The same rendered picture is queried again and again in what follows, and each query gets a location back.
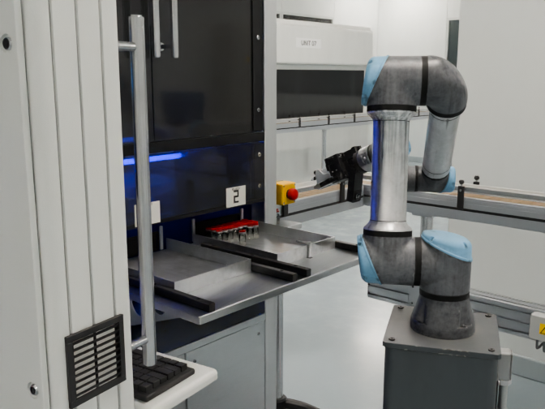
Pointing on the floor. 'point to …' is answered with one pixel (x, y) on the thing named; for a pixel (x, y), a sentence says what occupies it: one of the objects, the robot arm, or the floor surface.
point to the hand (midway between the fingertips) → (318, 188)
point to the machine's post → (260, 211)
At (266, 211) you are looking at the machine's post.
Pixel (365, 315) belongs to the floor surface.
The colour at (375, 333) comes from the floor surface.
